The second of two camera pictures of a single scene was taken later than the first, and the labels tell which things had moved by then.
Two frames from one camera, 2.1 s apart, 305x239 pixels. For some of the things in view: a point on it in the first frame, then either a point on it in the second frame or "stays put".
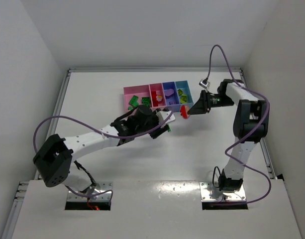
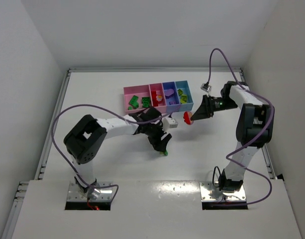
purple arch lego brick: [168, 92] stays put
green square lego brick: [146, 101] stays put
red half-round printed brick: [183, 111] to [187, 116]
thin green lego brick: [133, 101] stays put
